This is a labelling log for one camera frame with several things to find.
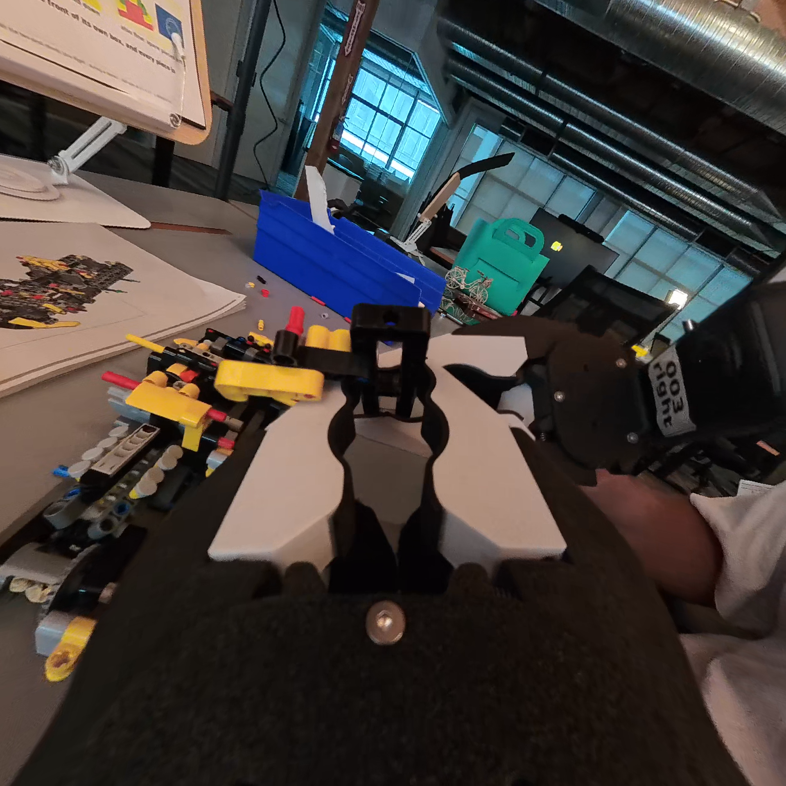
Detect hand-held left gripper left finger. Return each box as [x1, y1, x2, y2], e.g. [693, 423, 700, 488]
[208, 379, 369, 562]

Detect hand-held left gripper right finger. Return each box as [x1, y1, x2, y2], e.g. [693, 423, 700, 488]
[399, 361, 567, 564]

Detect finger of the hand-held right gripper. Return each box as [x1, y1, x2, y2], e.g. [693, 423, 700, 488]
[424, 334, 530, 378]
[442, 364, 539, 432]

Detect black lego beam assembly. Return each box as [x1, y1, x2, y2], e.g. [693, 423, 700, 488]
[214, 303, 432, 421]

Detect person's right forearm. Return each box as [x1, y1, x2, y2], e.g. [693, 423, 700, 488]
[583, 470, 725, 608]

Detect partly built lego car chassis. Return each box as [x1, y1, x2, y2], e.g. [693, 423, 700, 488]
[0, 332, 277, 684]

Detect scattered lego pins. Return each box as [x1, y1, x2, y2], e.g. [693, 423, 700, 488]
[244, 276, 330, 321]

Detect dark red box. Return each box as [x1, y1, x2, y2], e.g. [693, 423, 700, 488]
[441, 290, 512, 325]

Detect teal bag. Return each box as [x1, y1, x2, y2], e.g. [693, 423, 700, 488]
[454, 218, 551, 320]

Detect black monitor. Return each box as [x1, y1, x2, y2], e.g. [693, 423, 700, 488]
[528, 208, 620, 289]

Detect blue plastic bin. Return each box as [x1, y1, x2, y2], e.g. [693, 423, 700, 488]
[253, 190, 446, 315]

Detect white paper bag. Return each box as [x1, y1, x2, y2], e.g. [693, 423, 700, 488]
[304, 165, 339, 235]

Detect open instruction booklet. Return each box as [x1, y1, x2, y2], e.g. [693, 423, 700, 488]
[0, 221, 248, 399]

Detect wooden instruction sign board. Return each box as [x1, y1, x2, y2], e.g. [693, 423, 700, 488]
[0, 0, 212, 146]

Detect wooden post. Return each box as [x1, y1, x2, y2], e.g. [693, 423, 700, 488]
[294, 0, 382, 203]

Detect hanging black cable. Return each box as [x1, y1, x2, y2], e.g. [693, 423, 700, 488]
[257, 0, 289, 187]

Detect silver ventilation duct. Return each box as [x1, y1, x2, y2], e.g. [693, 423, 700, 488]
[528, 0, 786, 137]

